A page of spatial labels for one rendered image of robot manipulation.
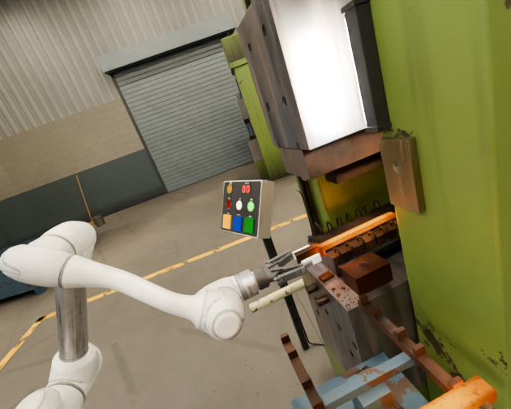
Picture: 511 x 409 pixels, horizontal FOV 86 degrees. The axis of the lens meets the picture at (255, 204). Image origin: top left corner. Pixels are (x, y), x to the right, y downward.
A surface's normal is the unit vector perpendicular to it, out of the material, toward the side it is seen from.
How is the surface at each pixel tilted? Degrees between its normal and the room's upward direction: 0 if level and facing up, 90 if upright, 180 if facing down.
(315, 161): 90
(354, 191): 90
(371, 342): 90
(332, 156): 90
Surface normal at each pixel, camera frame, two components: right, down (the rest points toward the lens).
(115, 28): 0.16, 0.27
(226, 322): 0.31, 0.04
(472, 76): -0.91, 0.39
